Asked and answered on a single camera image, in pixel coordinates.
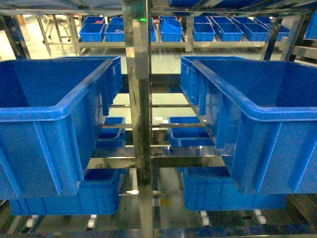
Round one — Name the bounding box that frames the large blue bin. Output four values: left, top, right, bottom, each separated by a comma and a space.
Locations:
180, 56, 317, 194
0, 56, 122, 200

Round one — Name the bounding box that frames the large blue bin upper right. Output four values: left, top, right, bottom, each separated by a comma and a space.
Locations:
180, 56, 317, 194

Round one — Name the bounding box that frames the large blue bin upper left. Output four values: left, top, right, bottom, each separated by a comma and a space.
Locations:
0, 56, 122, 200

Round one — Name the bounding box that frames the blue bin lower left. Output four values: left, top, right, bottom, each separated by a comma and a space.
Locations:
9, 169, 127, 216

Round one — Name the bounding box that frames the blue bin lower right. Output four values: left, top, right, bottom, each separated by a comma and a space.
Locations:
179, 167, 286, 211

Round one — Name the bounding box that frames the small blue bin lower centre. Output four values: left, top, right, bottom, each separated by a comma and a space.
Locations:
167, 117, 214, 147

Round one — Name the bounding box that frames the steel rack vertical post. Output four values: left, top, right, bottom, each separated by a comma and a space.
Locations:
122, 0, 154, 238

